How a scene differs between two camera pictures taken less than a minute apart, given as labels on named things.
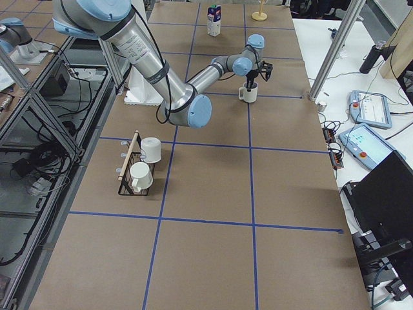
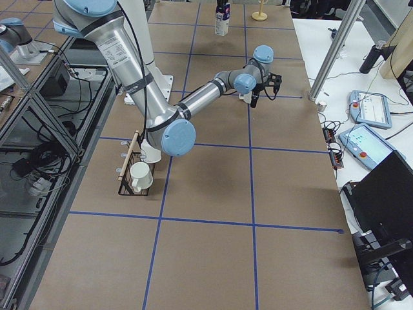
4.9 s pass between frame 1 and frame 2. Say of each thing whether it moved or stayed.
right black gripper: moved
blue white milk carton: moved
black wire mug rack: stayed
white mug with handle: stayed
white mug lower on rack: stayed
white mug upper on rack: stayed
